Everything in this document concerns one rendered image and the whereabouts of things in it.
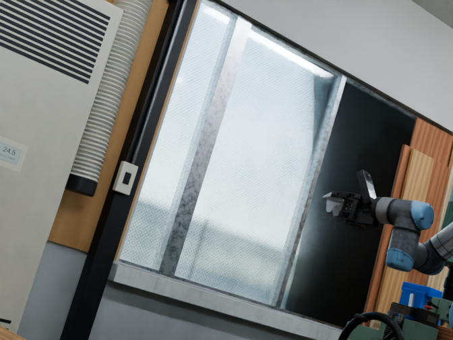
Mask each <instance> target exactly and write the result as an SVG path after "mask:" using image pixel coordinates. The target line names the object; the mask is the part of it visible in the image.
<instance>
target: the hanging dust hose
mask: <svg viewBox="0 0 453 340"><path fill-rule="evenodd" d="M114 1H115V2H113V5H114V6H116V7H118V8H120V9H122V10H123V16H122V18H121V22H120V25H119V28H118V31H117V34H116V37H115V40H114V43H113V46H112V49H111V52H110V55H109V58H108V61H107V64H106V67H105V69H104V73H103V75H102V79H101V81H100V85H99V87H98V91H97V93H96V97H95V99H94V103H93V106H92V109H91V112H90V115H89V118H88V121H87V124H86V127H85V130H84V133H83V136H82V139H81V142H80V145H79V148H78V151H77V154H76V156H75V160H74V162H73V166H72V168H71V172H70V174H69V178H68V180H67V184H66V187H65V189H66V190H69V191H71V192H75V193H78V194H81V195H85V196H89V197H93V196H94V194H95V191H96V188H97V185H98V184H97V183H98V180H97V179H99V176H98V175H100V172H99V171H102V169H101V168H100V167H103V165H102V164H101V163H104V161H103V159H105V157H104V156H103V155H106V152H105V151H107V148H106V147H108V146H109V145H108V144H107V143H109V139H111V137H110V135H112V133H111V131H113V129H112V128H113V127H114V125H113V124H114V123H115V121H114V120H115V119H116V117H115V116H116V115H118V114H117V112H118V111H119V110H118V108H119V107H120V106H119V104H121V101H120V100H122V98H121V97H122V96H123V93H122V92H125V91H124V88H126V87H125V85H126V84H127V82H126V81H128V79H127V77H129V73H130V69H131V66H132V65H133V63H132V62H133V61H134V60H133V58H134V57H135V54H136V51H137V49H138V48H137V47H138V46H139V45H138V43H139V42H140V39H141V35H142V32H143V31H144V30H143V28H144V27H145V26H144V24H145V23H146V20H147V17H148V13H149V12H150V11H149V10H150V9H151V8H150V6H151V5H152V2H153V0H114Z"/></svg>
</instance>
